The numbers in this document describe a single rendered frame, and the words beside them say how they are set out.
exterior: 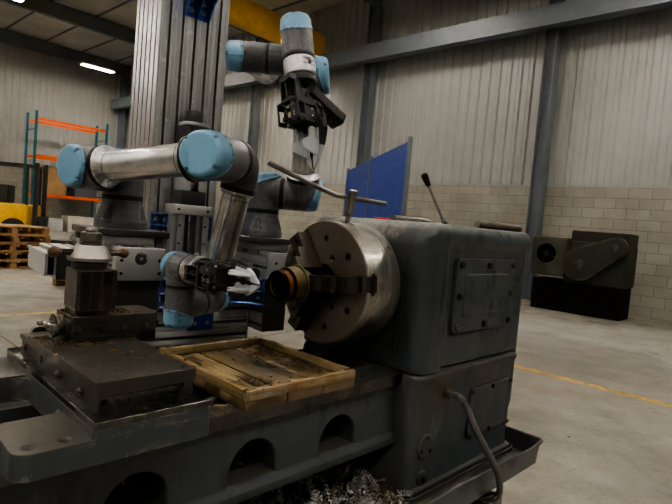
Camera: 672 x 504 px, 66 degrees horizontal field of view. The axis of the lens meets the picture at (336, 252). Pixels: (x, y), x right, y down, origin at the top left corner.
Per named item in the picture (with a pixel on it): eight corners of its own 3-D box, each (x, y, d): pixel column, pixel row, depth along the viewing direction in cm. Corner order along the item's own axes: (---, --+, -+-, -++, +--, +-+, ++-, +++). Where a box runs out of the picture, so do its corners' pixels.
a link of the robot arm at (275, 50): (273, 55, 137) (269, 32, 126) (315, 59, 138) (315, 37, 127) (270, 83, 136) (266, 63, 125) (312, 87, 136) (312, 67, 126)
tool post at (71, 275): (102, 308, 105) (105, 259, 104) (117, 314, 100) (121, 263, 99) (62, 310, 100) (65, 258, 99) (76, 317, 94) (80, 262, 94)
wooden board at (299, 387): (259, 350, 143) (260, 335, 143) (354, 386, 118) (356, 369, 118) (156, 364, 122) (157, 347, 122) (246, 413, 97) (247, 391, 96)
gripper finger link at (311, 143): (298, 165, 115) (294, 125, 116) (317, 169, 119) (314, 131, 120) (307, 161, 113) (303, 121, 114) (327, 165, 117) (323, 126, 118)
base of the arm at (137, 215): (87, 224, 159) (89, 192, 158) (137, 227, 168) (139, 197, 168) (101, 227, 147) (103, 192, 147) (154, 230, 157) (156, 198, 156)
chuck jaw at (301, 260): (320, 275, 137) (306, 236, 141) (332, 266, 134) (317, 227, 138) (288, 275, 129) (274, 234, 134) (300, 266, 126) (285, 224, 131)
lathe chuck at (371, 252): (297, 315, 152) (319, 211, 147) (376, 359, 131) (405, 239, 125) (273, 317, 146) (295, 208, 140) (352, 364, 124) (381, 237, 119)
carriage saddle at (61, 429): (102, 364, 118) (104, 338, 118) (213, 434, 86) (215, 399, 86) (-61, 385, 97) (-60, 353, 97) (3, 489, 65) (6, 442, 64)
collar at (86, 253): (102, 258, 105) (103, 243, 105) (119, 262, 99) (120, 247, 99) (60, 257, 99) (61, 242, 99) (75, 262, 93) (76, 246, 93)
